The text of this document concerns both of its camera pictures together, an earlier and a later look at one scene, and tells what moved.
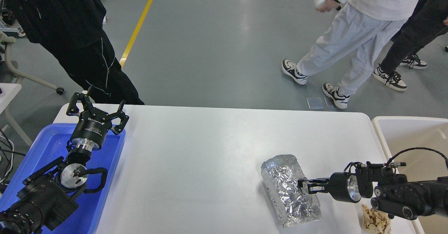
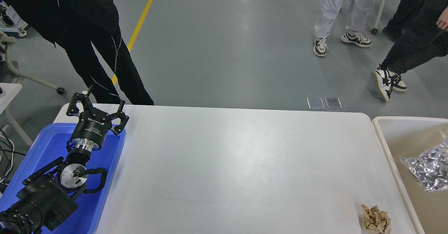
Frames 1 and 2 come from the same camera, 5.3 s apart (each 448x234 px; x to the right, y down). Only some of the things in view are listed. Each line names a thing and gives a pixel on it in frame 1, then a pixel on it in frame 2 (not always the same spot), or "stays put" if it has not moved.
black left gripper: x=91 y=128 stays put
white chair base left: x=7 y=41 stays put
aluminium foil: x=281 y=174 -> x=430 y=167
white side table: x=7 y=91 stays put
